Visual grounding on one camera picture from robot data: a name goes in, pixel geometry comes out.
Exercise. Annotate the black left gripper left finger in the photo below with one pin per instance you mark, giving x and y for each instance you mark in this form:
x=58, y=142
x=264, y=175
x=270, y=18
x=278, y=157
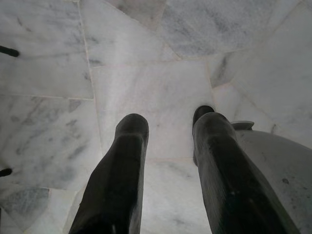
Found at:
x=114, y=175

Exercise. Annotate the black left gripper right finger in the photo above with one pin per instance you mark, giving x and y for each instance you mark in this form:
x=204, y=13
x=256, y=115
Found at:
x=231, y=180

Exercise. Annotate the black robot foot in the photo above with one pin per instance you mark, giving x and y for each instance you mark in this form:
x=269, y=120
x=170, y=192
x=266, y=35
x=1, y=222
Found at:
x=202, y=112

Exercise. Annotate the black furniture leg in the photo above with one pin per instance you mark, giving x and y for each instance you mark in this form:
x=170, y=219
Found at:
x=9, y=51
x=5, y=172

